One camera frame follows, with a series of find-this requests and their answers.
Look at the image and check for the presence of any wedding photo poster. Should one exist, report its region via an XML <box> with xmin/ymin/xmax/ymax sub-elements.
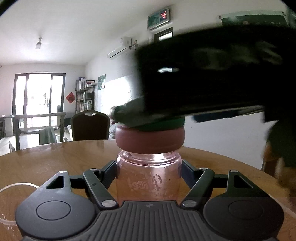
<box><xmin>219</xmin><ymin>11</ymin><xmax>288</xmax><ymax>26</ymax></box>

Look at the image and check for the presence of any clear plastic cup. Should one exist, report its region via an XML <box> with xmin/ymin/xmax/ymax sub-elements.
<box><xmin>1</xmin><ymin>182</ymin><xmax>39</xmax><ymax>226</ymax></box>

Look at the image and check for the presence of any pink green bottle cap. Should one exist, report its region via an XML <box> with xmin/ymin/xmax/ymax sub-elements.
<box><xmin>113</xmin><ymin>97</ymin><xmax>186</xmax><ymax>155</ymax></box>

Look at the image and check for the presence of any pink transparent water bottle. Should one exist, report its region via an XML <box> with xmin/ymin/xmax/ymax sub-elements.
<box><xmin>116</xmin><ymin>150</ymin><xmax>182</xmax><ymax>204</ymax></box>

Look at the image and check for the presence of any wooden armchair with cloth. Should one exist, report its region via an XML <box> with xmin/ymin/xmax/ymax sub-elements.
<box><xmin>12</xmin><ymin>112</ymin><xmax>68</xmax><ymax>151</ymax></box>

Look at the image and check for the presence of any red diamond door decoration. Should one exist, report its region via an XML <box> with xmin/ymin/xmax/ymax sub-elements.
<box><xmin>65</xmin><ymin>92</ymin><xmax>75</xmax><ymax>104</ymax></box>

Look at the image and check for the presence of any white wall air conditioner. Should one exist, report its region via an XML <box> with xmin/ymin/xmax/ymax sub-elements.
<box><xmin>107</xmin><ymin>37</ymin><xmax>132</xmax><ymax>59</ymax></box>

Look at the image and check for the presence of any grey sofa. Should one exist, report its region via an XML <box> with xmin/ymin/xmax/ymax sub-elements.
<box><xmin>108</xmin><ymin>106</ymin><xmax>118</xmax><ymax>140</ymax></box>

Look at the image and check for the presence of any small teal wall picture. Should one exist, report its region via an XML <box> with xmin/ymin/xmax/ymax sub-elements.
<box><xmin>97</xmin><ymin>74</ymin><xmax>106</xmax><ymax>90</ymax></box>

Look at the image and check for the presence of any dark brown dining chair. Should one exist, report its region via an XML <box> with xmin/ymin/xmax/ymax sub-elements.
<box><xmin>71</xmin><ymin>110</ymin><xmax>110</xmax><ymax>141</ymax></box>

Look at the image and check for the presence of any digital wall clock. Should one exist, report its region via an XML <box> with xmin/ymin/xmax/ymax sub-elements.
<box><xmin>147</xmin><ymin>7</ymin><xmax>171</xmax><ymax>30</ymax></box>

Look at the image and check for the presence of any ceiling lamp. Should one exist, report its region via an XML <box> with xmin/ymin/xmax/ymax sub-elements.
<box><xmin>36</xmin><ymin>37</ymin><xmax>42</xmax><ymax>49</ymax></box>

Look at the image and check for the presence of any black bookshelf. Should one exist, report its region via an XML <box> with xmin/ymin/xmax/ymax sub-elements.
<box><xmin>75</xmin><ymin>78</ymin><xmax>96</xmax><ymax>113</ymax></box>

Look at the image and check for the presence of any person's right hand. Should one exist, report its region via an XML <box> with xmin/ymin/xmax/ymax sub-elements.
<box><xmin>263</xmin><ymin>141</ymin><xmax>295</xmax><ymax>197</ymax></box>

